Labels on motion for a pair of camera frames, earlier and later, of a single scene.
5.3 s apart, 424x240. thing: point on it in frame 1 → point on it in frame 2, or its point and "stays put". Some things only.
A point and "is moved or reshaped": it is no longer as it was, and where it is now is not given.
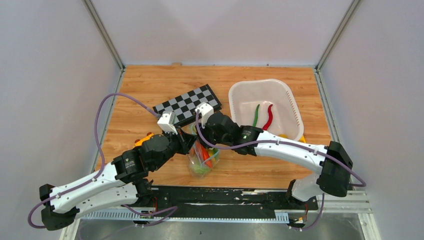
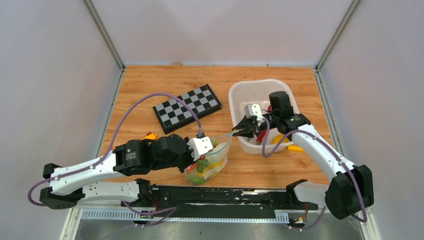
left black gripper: [186, 140] → [191, 161]
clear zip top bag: [203, 159] is moved or reshaped
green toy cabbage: [201, 170] → [196, 179]
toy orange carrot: [204, 154] → [191, 167]
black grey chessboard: [185, 106] stays put
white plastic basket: [267, 104] stays put
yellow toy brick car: [138, 142] stays put
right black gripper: [204, 133] → [246, 123]
